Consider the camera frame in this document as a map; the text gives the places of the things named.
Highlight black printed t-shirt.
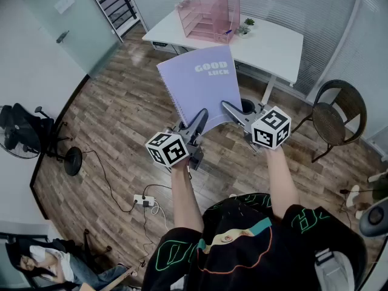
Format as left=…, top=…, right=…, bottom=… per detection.
left=141, top=192, right=369, bottom=291

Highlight white power strip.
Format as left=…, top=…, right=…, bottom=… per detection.
left=133, top=194, right=156, bottom=207

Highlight brown wicker chair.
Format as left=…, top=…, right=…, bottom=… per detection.
left=291, top=79, right=368, bottom=164

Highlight white window blinds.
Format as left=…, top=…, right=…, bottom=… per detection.
left=216, top=0, right=361, bottom=95

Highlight black metal railing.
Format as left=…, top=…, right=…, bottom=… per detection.
left=98, top=0, right=139, bottom=32

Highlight black office chair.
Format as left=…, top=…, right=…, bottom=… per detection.
left=0, top=102, right=73, bottom=163

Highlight white cable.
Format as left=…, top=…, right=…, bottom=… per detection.
left=150, top=201, right=170, bottom=232

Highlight black looped cable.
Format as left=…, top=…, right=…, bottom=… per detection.
left=141, top=184, right=173, bottom=200

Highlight person's left forearm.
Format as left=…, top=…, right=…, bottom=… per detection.
left=170, top=158, right=206, bottom=233

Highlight grey shoulder strap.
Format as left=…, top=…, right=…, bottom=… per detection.
left=314, top=247, right=361, bottom=291

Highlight black standing fan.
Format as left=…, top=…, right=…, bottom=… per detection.
left=0, top=104, right=83, bottom=177

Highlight pink mesh file tray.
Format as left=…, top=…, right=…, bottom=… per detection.
left=176, top=0, right=241, bottom=45

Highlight grey round device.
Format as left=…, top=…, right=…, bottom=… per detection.
left=359, top=197, right=388, bottom=239

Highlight thin black cable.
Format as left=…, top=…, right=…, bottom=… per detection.
left=138, top=206, right=156, bottom=268

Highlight person's right forearm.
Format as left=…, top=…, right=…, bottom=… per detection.
left=265, top=145, right=301, bottom=220

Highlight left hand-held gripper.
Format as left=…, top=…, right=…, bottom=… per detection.
left=145, top=108, right=210, bottom=172

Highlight black fan cable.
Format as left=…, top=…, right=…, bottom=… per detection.
left=82, top=149, right=137, bottom=213

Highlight light wooden stick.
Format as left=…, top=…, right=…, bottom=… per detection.
left=99, top=267, right=138, bottom=291

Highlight white paper sign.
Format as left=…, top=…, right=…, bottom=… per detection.
left=53, top=0, right=75, bottom=15

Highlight white standing desk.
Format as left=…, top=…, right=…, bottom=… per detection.
left=141, top=9, right=304, bottom=105

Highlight frosted glass door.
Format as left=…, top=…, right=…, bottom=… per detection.
left=15, top=0, right=122, bottom=78

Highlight purple spiral notebook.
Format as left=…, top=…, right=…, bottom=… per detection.
left=156, top=44, right=243, bottom=135

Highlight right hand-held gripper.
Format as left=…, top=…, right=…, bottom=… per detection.
left=221, top=99, right=292, bottom=155

